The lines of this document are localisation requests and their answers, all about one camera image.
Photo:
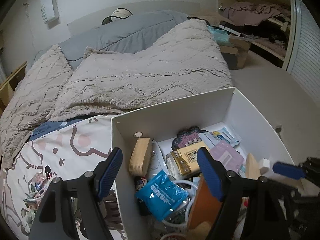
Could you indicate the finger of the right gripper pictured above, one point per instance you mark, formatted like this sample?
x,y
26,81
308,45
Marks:
x,y
287,170

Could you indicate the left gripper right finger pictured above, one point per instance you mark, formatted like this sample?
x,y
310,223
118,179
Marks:
x,y
264,216

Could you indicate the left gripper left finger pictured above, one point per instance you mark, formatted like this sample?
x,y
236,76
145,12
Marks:
x,y
54,218

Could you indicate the orange notebook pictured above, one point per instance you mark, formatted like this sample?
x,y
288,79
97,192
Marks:
x,y
205,207

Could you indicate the cartoon print bed sheet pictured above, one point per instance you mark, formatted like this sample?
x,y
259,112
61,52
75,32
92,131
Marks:
x,y
66,153

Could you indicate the pink card packet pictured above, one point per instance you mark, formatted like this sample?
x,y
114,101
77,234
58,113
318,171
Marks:
x,y
227,156

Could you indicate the yellow sachet packet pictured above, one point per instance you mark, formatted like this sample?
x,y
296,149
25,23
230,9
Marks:
x,y
184,160

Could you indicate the wooden block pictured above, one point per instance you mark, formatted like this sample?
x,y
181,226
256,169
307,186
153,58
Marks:
x,y
140,157

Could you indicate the white shoe box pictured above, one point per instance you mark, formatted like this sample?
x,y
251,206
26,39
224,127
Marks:
x,y
211,111

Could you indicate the blue plastic packet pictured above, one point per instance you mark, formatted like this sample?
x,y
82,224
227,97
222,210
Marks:
x,y
162,196

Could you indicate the cardboard box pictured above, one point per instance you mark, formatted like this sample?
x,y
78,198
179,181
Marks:
x,y
235,51

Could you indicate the wooden shelf unit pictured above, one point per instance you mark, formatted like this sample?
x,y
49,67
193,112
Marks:
x,y
10,84

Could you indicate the beige fluffy blanket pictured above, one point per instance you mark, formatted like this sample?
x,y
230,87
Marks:
x,y
183,62

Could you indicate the pink clothes pile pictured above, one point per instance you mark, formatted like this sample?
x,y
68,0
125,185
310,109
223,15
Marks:
x,y
246,13

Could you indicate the grey pillow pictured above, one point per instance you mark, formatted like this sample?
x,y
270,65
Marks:
x,y
130,35

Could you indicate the white cap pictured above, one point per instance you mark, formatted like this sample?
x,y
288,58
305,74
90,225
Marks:
x,y
118,14

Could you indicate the white wall sign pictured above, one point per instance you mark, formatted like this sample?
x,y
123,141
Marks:
x,y
49,13

